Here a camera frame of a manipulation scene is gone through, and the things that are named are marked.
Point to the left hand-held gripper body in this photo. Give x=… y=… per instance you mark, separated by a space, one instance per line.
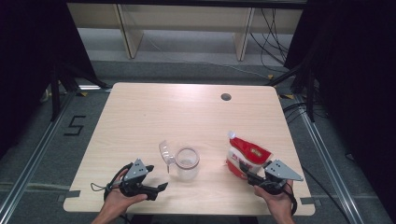
x=135 y=172

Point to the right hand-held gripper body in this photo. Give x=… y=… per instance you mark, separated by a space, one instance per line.
x=281 y=171

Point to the white and red sugar bag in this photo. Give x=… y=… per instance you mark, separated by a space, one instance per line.
x=249 y=152

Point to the clear plastic jar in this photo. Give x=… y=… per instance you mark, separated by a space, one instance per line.
x=186 y=165

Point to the person's right hand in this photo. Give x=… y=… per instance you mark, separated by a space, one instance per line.
x=280 y=203

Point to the person's left hand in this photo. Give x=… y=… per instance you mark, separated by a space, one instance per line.
x=116 y=202

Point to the clear jar lid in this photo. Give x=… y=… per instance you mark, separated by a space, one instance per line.
x=166 y=154

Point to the black metal stand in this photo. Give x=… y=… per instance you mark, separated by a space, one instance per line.
x=310 y=99

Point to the black curtain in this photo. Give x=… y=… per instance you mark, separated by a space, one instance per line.
x=358 y=77
x=28 y=62

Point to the light wooden shelf unit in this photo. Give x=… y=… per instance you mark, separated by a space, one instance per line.
x=186 y=18

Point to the aluminium floor rail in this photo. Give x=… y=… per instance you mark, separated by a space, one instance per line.
x=34 y=155
x=330 y=161

